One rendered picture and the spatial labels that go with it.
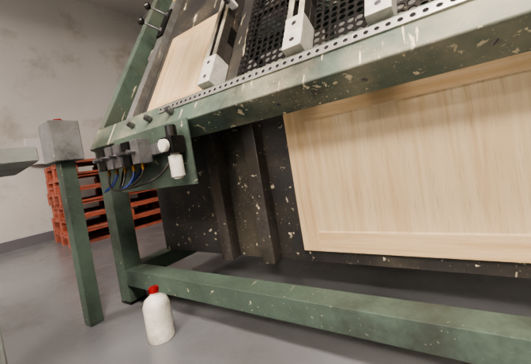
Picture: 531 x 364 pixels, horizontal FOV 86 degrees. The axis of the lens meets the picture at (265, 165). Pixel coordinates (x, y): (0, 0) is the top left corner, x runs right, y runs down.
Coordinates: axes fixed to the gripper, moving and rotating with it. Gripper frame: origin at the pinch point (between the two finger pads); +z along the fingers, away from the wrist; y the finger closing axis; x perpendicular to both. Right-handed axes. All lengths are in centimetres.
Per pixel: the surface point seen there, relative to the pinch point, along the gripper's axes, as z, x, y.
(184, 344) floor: 36, 23, -124
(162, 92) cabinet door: 6.6, 40.8, -26.3
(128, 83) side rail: 6, 80, -7
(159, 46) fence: 4, 56, 7
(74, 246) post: 10, 78, -96
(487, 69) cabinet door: 27, -75, -42
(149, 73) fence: 5, 56, -10
